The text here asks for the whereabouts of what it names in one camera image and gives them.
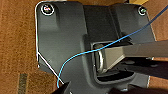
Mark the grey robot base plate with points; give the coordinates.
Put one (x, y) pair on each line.
(60, 36)

